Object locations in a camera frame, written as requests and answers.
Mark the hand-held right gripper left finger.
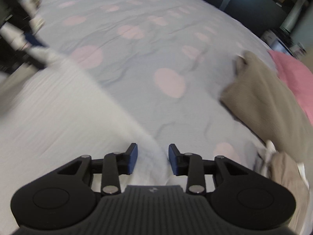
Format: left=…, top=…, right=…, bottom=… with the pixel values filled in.
left=57, top=142, right=139, bottom=196

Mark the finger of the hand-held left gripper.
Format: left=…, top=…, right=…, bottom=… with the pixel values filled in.
left=0, top=0, right=49, bottom=49
left=24, top=47, right=48, bottom=71

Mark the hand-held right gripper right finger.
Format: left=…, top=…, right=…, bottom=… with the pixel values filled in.
left=168, top=143, right=252, bottom=196

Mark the white muslin garment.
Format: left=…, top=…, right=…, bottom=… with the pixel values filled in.
left=0, top=46, right=172, bottom=235

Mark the cream garment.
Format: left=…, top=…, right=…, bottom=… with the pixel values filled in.
left=254, top=139, right=311, bottom=226

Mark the bed with pink dotted sheet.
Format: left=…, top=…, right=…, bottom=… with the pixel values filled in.
left=0, top=0, right=313, bottom=235

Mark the tan garment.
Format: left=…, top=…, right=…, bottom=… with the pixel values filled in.
left=220, top=50, right=313, bottom=157

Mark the pink cloth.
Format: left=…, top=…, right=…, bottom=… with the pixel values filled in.
left=268, top=50, right=313, bottom=125

